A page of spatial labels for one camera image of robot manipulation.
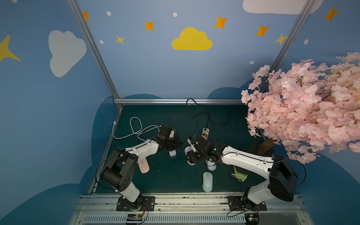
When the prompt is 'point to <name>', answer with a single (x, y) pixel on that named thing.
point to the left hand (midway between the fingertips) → (183, 142)
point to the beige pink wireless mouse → (144, 166)
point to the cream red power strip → (205, 133)
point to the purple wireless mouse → (187, 149)
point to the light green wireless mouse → (207, 181)
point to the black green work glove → (240, 173)
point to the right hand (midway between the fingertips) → (191, 154)
